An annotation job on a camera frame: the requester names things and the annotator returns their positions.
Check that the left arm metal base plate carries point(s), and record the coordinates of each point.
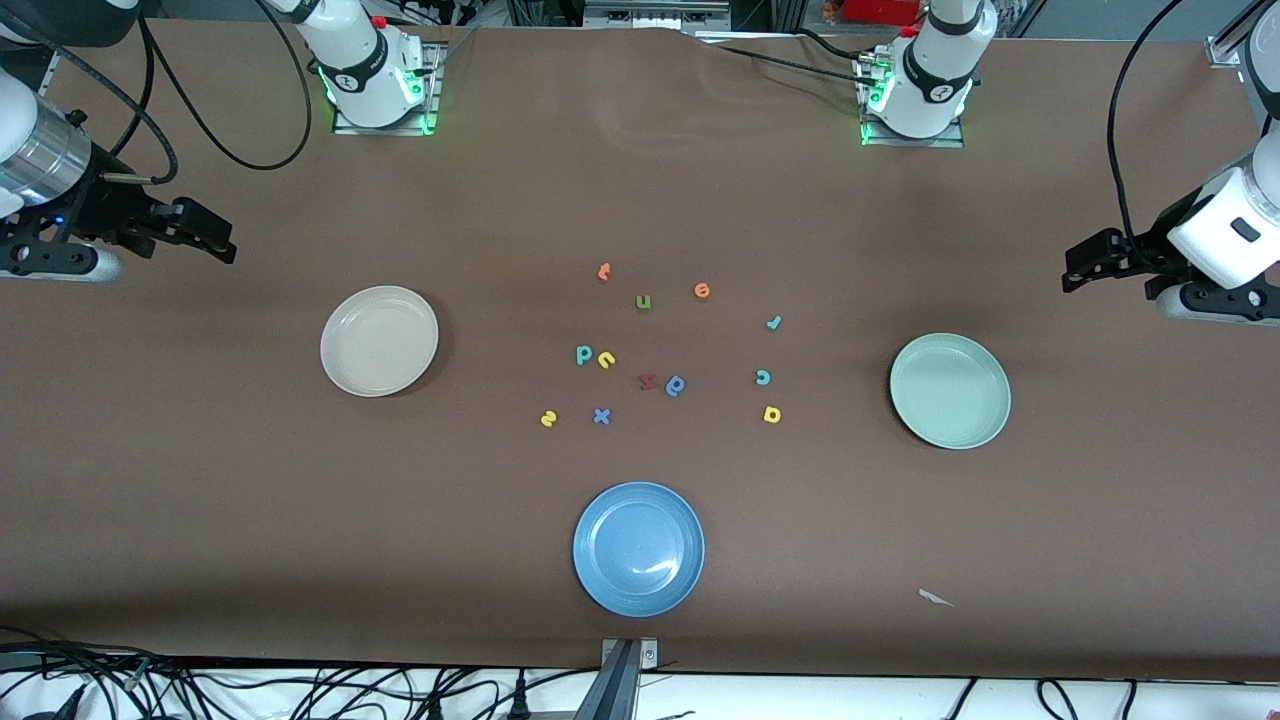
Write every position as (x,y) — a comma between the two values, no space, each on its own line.
(915,142)

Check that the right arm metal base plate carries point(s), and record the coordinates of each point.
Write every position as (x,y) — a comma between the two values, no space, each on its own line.
(432,100)

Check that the aluminium frame rail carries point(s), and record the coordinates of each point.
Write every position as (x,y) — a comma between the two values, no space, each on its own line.
(55,72)
(1222,52)

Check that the red box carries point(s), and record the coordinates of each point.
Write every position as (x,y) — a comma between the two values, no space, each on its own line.
(880,10)

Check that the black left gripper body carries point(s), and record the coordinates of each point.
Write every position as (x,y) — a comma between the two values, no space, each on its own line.
(1146,247)

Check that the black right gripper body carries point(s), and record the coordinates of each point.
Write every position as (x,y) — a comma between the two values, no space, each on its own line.
(100,205)

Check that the green plate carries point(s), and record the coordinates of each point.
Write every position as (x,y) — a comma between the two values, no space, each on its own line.
(950,391)

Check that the black power plug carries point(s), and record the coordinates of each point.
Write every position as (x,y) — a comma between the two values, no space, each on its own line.
(435,706)
(520,698)

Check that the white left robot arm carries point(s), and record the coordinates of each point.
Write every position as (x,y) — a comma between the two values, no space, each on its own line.
(935,70)

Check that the beige brown plate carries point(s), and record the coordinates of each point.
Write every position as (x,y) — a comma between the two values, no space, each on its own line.
(379,341)

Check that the blue plate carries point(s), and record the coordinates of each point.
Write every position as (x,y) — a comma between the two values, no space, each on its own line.
(639,549)

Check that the metal camera post bracket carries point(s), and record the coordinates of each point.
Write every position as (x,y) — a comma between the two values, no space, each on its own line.
(620,690)

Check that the white paper scrap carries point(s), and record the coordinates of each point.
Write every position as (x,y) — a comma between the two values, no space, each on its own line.
(935,597)

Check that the brown paper table cover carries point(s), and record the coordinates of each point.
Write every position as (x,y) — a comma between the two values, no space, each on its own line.
(200,500)

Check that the blue letter a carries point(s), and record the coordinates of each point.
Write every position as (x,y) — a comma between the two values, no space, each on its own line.
(683,386)

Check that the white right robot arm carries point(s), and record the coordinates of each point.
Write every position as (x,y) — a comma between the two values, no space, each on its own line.
(365,70)

